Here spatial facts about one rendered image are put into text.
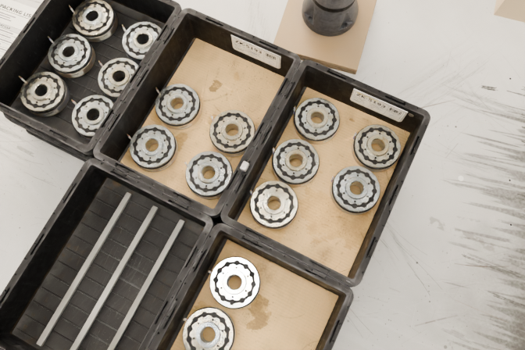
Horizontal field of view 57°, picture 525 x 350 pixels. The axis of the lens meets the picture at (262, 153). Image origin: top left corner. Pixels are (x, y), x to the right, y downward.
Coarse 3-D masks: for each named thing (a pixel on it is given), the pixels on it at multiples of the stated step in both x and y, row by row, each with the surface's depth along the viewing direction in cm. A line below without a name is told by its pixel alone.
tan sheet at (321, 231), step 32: (320, 96) 114; (288, 128) 112; (352, 128) 111; (320, 160) 109; (352, 160) 109; (320, 192) 107; (352, 192) 107; (256, 224) 105; (320, 224) 105; (352, 224) 105; (320, 256) 103; (352, 256) 103
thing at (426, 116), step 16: (304, 64) 106; (320, 64) 106; (352, 80) 104; (288, 96) 103; (384, 96) 103; (416, 112) 102; (272, 128) 101; (416, 144) 100; (256, 160) 99; (240, 176) 98; (400, 176) 98; (224, 208) 96; (384, 208) 96; (240, 224) 95; (384, 224) 95; (272, 240) 94; (304, 256) 93; (368, 256) 93; (320, 272) 93; (336, 272) 92
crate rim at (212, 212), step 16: (208, 16) 110; (240, 32) 108; (160, 48) 107; (272, 48) 107; (144, 80) 105; (288, 80) 105; (128, 96) 104; (272, 112) 102; (112, 128) 102; (96, 144) 101; (256, 144) 100; (112, 160) 100; (240, 160) 99; (144, 176) 99; (176, 192) 97; (224, 192) 97; (208, 208) 96
